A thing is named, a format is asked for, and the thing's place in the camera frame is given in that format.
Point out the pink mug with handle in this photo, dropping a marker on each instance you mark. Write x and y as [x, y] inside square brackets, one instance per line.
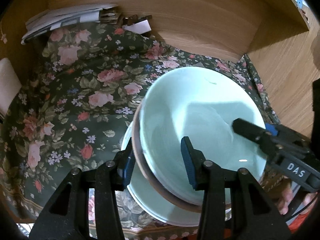
[9, 85]

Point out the mint green plate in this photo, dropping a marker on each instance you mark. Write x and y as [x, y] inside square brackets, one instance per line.
[156, 205]

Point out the wooden shelf board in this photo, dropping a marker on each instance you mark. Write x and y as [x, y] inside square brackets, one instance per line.
[297, 2]

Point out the person's right hand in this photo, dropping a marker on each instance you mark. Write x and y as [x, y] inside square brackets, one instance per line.
[286, 197]

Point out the pink bowl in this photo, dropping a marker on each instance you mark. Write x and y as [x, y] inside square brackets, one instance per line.
[147, 173]

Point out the stack of papers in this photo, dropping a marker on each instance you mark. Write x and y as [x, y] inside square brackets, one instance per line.
[50, 20]

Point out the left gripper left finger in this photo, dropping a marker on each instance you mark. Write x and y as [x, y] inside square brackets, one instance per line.
[125, 163]

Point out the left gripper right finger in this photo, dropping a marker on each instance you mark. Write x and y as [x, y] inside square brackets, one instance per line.
[193, 160]

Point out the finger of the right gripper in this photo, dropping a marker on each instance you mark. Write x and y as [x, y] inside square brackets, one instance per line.
[271, 128]
[259, 136]

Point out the mint green bowl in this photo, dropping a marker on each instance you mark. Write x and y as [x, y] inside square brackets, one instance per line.
[200, 104]

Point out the floral dark green cloth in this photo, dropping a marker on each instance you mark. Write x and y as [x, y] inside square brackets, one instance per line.
[79, 100]

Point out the white small box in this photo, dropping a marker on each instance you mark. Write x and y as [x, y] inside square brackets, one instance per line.
[139, 28]

